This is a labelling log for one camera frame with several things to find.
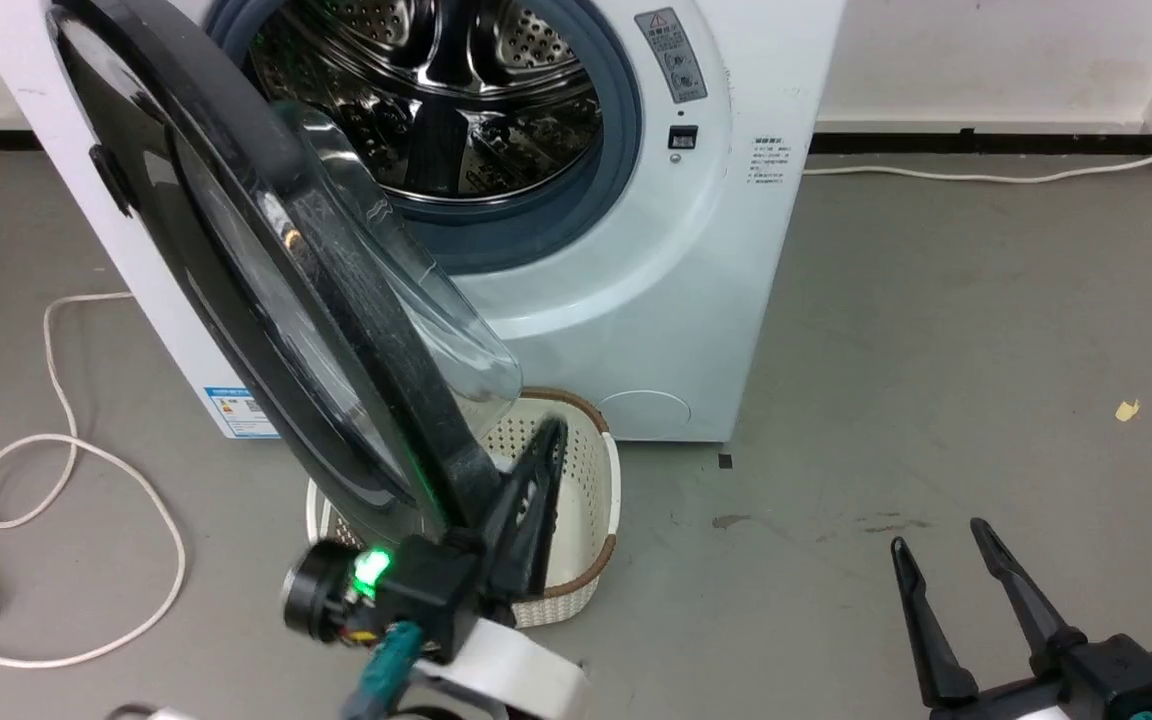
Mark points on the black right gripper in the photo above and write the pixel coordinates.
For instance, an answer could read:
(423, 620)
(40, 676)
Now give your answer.
(1116, 680)

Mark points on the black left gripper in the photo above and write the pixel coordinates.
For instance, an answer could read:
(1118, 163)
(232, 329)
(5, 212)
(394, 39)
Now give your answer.
(426, 590)

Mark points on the black round washer door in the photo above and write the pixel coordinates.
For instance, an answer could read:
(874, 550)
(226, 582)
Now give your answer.
(236, 250)

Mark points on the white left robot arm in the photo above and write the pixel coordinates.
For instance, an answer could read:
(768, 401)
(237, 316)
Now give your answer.
(511, 675)

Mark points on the white front-load washing machine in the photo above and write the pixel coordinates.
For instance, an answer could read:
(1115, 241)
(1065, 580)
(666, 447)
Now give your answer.
(696, 300)

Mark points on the grey rubber door gasket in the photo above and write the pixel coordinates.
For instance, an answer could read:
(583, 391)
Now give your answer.
(576, 215)

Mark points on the white woven laundry basket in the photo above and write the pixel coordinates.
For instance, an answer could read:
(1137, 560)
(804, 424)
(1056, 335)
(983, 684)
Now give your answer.
(586, 500)

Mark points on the round filter cover panel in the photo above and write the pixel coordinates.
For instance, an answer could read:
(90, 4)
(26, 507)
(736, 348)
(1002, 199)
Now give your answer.
(648, 415)

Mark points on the yellow paper scrap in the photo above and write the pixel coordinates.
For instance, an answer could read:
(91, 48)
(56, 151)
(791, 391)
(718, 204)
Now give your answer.
(1127, 410)

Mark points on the blue energy label sticker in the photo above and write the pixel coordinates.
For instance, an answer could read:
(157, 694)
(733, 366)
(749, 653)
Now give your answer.
(241, 412)

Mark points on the steel washer drum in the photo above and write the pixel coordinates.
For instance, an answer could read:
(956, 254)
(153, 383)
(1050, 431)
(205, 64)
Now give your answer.
(456, 90)

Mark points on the grey warning sticker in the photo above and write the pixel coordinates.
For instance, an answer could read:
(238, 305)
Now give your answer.
(673, 55)

